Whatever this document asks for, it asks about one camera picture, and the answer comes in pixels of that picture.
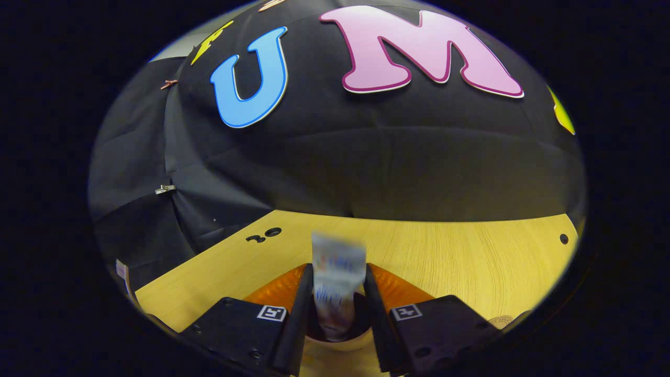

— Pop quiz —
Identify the beige cup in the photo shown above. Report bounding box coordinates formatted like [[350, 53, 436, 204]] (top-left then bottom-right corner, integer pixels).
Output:
[[303, 292, 378, 352]]

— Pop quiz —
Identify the black backdrop cloth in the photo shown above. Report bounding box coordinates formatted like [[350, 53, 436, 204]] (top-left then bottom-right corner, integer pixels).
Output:
[[89, 0, 586, 294]]

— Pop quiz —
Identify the white toothpaste tube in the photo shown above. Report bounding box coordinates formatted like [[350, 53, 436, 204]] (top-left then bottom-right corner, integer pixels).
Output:
[[311, 232, 367, 342]]

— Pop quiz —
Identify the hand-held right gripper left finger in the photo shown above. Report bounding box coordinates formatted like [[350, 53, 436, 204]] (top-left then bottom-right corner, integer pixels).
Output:
[[181, 263, 315, 376]]

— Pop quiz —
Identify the wooden desktop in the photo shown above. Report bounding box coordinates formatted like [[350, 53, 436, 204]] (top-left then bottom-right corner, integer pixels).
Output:
[[135, 209, 579, 377]]

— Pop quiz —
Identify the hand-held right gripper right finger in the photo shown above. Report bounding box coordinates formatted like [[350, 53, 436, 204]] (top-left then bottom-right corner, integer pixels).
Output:
[[364, 263, 500, 376]]

